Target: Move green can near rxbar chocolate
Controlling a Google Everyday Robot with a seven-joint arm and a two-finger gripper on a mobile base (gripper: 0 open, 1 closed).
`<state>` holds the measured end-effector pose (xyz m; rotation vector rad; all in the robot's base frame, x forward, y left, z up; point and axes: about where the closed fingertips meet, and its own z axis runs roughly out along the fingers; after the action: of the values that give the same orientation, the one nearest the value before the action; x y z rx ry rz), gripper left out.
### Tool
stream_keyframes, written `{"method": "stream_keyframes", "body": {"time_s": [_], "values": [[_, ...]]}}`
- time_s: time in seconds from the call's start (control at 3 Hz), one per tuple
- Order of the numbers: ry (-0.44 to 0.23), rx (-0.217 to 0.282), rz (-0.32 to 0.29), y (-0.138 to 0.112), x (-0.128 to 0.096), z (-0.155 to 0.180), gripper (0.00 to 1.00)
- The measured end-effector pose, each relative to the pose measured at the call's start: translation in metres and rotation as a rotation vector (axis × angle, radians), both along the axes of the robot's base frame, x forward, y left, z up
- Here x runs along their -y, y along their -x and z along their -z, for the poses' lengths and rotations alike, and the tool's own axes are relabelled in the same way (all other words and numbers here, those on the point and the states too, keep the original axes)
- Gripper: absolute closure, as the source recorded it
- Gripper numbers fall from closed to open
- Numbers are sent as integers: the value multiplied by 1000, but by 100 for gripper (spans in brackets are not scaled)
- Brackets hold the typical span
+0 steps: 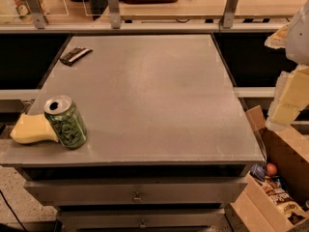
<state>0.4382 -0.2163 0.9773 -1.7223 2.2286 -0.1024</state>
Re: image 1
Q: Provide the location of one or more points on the right metal bracket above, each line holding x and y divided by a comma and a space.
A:
227, 19

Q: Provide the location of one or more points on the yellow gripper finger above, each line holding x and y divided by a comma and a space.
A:
291, 96
278, 39

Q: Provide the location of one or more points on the green soda can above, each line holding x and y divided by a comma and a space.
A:
64, 117

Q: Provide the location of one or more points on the red apple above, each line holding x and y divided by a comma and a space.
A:
271, 169

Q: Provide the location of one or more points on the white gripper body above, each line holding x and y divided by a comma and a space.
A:
298, 40

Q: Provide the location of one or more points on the middle metal bracket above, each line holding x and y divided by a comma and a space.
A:
114, 13

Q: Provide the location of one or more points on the left metal bracket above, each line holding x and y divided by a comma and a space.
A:
37, 14

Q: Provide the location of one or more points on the black rxbar chocolate bar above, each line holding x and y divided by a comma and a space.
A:
74, 55

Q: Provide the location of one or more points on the colourful snack bag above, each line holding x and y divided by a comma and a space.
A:
17, 11

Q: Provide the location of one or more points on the cardboard box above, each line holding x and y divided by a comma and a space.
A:
289, 151

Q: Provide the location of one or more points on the brown snack bag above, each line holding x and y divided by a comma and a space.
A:
276, 191

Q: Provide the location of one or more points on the metal bracket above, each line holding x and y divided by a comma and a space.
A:
227, 19
114, 13
37, 14

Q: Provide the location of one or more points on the yellow sponge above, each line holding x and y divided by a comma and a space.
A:
31, 129

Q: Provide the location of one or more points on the lower grey drawer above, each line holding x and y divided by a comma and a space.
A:
141, 219

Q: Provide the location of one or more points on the grey drawer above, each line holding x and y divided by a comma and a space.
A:
141, 219
85, 192

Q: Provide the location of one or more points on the blue snack packet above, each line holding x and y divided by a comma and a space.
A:
258, 171

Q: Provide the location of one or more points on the upper grey drawer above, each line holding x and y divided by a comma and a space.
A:
85, 192

